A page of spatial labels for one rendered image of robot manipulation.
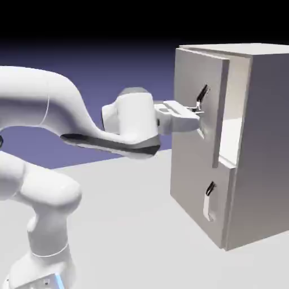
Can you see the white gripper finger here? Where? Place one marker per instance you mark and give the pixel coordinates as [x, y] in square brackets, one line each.
[195, 108]

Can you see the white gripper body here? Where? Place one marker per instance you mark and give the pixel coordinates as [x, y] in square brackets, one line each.
[180, 119]

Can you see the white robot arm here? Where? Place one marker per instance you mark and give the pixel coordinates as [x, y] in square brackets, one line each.
[126, 117]

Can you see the grey cabinet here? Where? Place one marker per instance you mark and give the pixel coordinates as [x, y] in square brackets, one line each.
[259, 144]

